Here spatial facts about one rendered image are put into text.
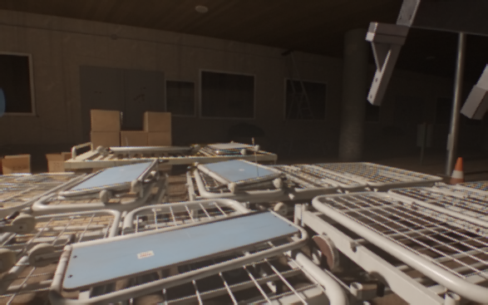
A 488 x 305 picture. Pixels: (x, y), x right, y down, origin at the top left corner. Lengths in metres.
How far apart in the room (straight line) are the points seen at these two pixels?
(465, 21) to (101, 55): 6.74
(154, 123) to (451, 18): 4.05
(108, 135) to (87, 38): 3.35
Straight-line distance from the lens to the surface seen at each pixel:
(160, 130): 4.22
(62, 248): 0.91
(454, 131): 5.86
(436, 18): 0.37
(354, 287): 0.77
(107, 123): 4.16
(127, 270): 0.71
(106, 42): 6.92
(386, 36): 0.37
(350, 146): 6.57
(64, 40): 7.07
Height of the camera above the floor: 0.89
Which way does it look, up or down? 6 degrees down
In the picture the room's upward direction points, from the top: 1 degrees clockwise
